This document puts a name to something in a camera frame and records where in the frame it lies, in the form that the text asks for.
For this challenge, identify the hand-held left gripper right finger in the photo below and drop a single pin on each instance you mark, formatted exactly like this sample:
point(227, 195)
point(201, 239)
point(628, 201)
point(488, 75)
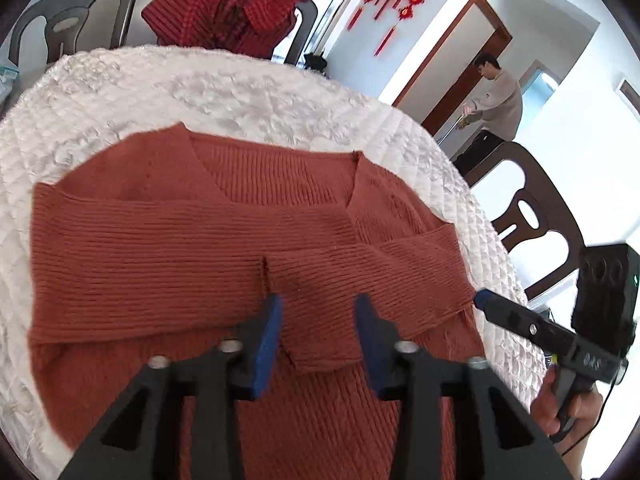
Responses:
point(370, 345)

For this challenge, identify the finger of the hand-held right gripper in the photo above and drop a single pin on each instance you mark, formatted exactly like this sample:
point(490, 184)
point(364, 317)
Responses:
point(515, 320)

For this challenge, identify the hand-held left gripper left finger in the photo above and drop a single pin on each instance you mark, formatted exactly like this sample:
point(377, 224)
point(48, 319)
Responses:
point(265, 345)

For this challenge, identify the rust knitted sweater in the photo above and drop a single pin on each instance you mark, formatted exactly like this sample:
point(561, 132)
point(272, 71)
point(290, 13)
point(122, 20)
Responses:
point(200, 235)

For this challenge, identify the person's right forearm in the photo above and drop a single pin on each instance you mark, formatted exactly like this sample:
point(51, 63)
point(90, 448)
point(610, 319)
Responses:
point(577, 462)

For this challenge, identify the person's right hand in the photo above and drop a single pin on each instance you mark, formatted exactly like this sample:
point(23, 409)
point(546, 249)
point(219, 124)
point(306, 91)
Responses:
point(545, 402)

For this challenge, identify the brown wooden door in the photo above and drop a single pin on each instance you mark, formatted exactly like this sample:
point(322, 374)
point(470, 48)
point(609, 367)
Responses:
point(452, 92)

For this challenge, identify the white quilted table cover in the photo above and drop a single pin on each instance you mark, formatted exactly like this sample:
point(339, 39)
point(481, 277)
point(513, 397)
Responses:
point(250, 95)

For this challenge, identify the small black bag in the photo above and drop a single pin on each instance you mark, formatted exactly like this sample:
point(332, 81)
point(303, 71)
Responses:
point(315, 62)

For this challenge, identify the dark chair under red garment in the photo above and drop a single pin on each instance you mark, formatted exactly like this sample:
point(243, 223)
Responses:
point(305, 25)

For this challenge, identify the red checked garment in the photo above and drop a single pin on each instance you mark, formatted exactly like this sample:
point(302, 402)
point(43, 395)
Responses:
point(200, 15)

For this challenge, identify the clear plastic container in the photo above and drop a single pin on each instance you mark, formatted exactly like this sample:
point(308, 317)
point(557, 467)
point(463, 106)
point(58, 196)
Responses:
point(7, 77)

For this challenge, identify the grey plastic chair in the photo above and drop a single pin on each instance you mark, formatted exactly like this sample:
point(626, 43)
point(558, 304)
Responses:
point(107, 5)

